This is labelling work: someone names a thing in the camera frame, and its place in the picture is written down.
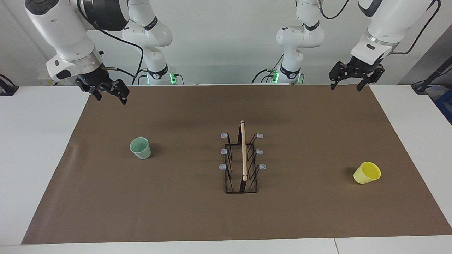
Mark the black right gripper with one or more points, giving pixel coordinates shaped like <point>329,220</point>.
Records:
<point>93,79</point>

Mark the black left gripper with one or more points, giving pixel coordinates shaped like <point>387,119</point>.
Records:
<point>362,65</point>

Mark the pale green plastic cup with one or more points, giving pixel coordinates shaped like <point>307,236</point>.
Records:
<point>141,150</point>

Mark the yellow plastic cup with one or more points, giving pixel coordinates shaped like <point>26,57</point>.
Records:
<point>365,174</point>

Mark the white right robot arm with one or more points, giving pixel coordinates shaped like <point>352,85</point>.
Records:
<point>63,31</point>

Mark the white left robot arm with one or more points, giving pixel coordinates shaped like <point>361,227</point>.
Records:
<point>388,24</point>

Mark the white power strip box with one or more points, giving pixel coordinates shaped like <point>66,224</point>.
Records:
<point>46,81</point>

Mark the clear plastic bag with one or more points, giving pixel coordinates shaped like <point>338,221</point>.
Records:
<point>434,92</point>

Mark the blue box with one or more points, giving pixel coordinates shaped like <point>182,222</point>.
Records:
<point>445,106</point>

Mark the brown table mat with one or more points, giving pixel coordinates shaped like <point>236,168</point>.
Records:
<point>176,197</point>

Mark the black camera stand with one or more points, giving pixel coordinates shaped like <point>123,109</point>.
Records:
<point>432,76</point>

